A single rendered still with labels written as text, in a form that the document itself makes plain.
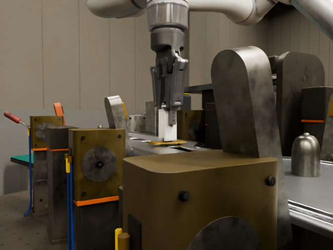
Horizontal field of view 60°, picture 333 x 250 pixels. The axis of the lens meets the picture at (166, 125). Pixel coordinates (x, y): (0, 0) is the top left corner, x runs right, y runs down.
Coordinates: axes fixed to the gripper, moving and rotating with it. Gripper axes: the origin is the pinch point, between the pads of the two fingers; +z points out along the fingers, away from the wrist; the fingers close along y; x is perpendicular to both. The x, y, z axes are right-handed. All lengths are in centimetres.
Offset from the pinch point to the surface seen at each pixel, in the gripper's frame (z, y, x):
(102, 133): 0.7, -9.0, 17.4
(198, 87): -11.3, 25.9, -26.6
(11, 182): 60, 237, 29
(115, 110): -3.0, -7.9, 14.7
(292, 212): 5.1, -41.2, 11.7
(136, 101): -17, 290, -114
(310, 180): 4.6, -36.3, 2.3
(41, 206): 31, 55, 21
